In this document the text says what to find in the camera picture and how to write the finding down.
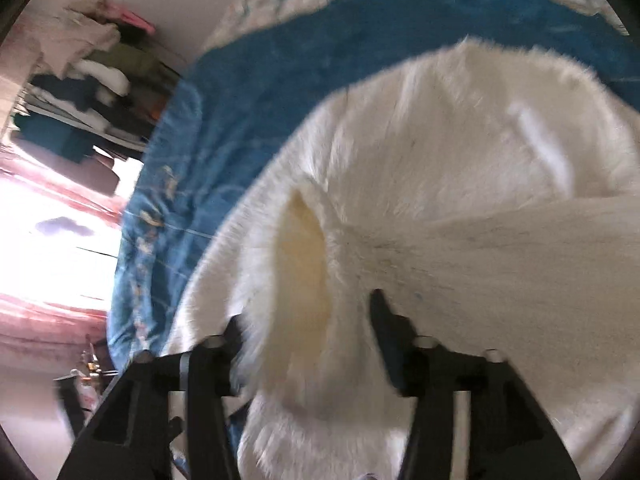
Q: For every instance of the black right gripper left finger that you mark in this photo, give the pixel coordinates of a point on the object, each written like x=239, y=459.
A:
x=153, y=401

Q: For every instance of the pink curtain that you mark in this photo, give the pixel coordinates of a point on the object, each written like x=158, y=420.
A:
x=60, y=231

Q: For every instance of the stacked clothes on shelf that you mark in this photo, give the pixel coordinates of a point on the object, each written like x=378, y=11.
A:
x=85, y=80

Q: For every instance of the white fluffy sweater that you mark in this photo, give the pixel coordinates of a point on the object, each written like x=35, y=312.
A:
x=493, y=195

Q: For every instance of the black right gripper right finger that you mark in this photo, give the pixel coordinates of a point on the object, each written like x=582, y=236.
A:
x=506, y=434

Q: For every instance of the blue bed blanket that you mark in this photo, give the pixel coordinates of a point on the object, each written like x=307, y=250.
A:
x=240, y=103

